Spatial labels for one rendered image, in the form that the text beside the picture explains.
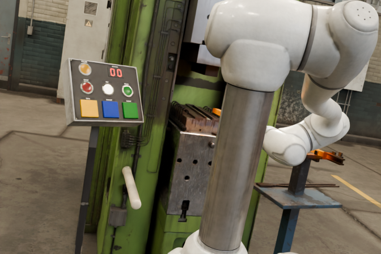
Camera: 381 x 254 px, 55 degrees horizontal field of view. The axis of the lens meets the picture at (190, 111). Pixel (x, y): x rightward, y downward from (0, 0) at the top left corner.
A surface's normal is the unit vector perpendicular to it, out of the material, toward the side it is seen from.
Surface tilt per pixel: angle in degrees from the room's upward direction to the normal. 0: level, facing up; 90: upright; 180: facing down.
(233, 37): 111
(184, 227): 90
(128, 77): 60
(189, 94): 90
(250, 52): 102
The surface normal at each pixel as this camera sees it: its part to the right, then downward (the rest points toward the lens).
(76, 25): 0.11, 0.16
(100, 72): 0.64, -0.29
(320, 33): -0.21, -0.01
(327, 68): -0.05, 0.89
